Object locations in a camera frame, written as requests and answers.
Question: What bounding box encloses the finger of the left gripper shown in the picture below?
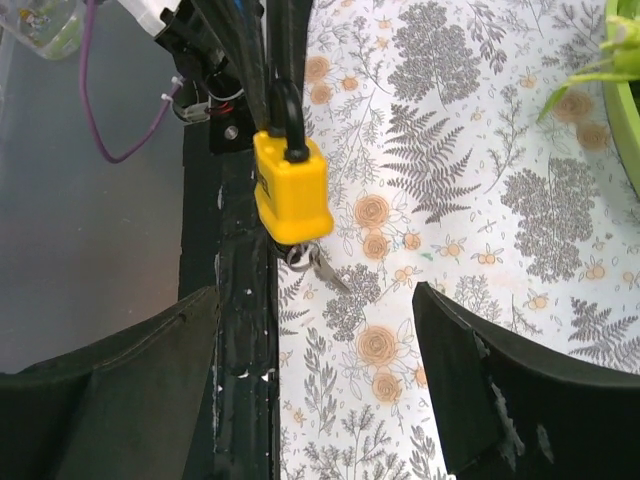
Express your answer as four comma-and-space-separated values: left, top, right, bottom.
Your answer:
267, 0, 313, 83
219, 0, 268, 130

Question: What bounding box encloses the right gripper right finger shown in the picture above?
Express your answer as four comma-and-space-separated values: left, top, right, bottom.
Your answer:
412, 282, 639, 479

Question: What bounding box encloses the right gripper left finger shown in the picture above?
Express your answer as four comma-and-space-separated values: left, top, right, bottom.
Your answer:
1, 287, 220, 479

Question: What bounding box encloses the yellow padlock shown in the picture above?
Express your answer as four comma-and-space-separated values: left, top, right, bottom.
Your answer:
253, 78, 334, 246

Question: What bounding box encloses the silver key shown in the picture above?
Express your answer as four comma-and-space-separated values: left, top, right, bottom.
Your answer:
285, 243, 351, 294

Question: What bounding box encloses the floral table mat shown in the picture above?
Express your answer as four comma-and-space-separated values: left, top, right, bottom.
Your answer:
279, 1, 639, 479

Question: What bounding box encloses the green plastic basket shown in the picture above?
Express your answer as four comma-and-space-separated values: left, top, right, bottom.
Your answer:
603, 1, 639, 194

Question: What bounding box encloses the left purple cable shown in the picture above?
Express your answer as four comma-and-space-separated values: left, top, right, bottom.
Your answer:
79, 0, 182, 165

